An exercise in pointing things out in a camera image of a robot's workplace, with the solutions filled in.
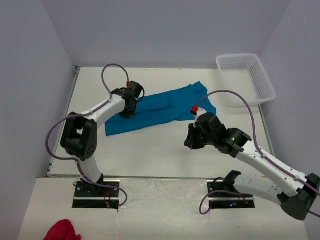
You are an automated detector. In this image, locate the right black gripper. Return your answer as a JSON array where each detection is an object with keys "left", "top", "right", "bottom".
[{"left": 184, "top": 122, "right": 217, "bottom": 150}]

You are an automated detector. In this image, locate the blue t shirt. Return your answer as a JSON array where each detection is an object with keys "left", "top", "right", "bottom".
[{"left": 105, "top": 81, "right": 208, "bottom": 136}]

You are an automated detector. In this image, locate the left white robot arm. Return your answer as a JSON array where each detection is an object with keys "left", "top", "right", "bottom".
[{"left": 60, "top": 81, "right": 145, "bottom": 197}]

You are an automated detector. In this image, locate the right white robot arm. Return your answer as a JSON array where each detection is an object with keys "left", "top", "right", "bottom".
[{"left": 184, "top": 108, "right": 320, "bottom": 221}]

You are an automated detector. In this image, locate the white plastic basket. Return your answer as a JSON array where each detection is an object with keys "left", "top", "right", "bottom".
[{"left": 216, "top": 53, "right": 276, "bottom": 106}]

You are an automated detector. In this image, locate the red t shirt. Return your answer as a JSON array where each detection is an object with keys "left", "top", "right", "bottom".
[{"left": 44, "top": 219, "right": 82, "bottom": 240}]

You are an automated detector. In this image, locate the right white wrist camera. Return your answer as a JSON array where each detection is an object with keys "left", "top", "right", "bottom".
[{"left": 190, "top": 105, "right": 207, "bottom": 123}]

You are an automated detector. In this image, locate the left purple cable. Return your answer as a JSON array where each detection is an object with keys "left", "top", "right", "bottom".
[{"left": 46, "top": 63, "right": 128, "bottom": 208}]

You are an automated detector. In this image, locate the purple cable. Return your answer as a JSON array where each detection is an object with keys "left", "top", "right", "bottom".
[
  {"left": 192, "top": 89, "right": 320, "bottom": 217},
  {"left": 46, "top": 63, "right": 128, "bottom": 208}
]

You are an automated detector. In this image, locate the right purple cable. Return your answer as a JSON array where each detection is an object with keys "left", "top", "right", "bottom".
[{"left": 192, "top": 89, "right": 320, "bottom": 217}]

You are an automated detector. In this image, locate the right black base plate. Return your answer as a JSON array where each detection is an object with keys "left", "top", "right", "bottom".
[{"left": 207, "top": 177, "right": 256, "bottom": 210}]

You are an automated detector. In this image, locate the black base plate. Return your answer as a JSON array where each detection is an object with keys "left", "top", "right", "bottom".
[
  {"left": 207, "top": 177, "right": 256, "bottom": 210},
  {"left": 72, "top": 179, "right": 120, "bottom": 210}
]

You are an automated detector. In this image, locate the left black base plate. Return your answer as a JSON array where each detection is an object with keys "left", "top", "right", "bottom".
[{"left": 72, "top": 179, "right": 120, "bottom": 210}]

